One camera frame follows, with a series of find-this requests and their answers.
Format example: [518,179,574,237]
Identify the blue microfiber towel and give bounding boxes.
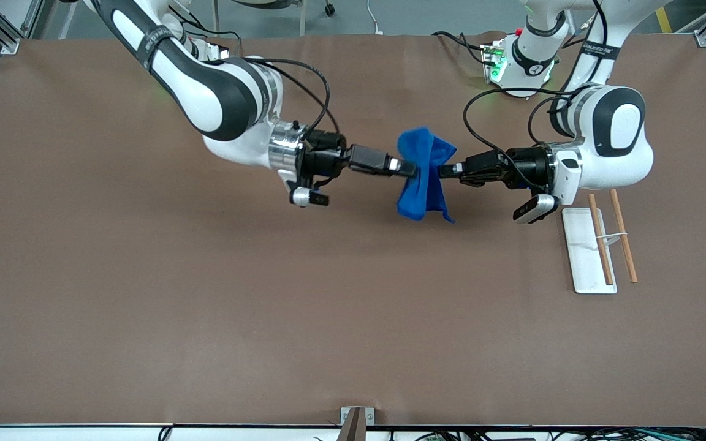
[396,126,458,224]

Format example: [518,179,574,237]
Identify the white rack with wooden bars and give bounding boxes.
[561,189,639,295]

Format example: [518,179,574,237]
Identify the chair legs with caster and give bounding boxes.
[212,0,336,37]

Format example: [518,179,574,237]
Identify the brown table cover sheet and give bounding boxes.
[0,31,706,428]

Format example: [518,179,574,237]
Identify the white floor cable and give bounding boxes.
[366,0,385,36]

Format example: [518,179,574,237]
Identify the black left arm base cable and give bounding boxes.
[431,31,492,67]

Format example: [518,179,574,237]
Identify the black arm base cable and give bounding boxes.
[431,31,492,67]
[169,6,243,59]

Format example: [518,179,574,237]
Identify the black right arm base cable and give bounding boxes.
[169,6,243,59]

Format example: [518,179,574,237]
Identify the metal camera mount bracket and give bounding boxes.
[340,405,376,441]

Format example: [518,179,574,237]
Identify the bundle of cables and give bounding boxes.
[390,427,706,441]

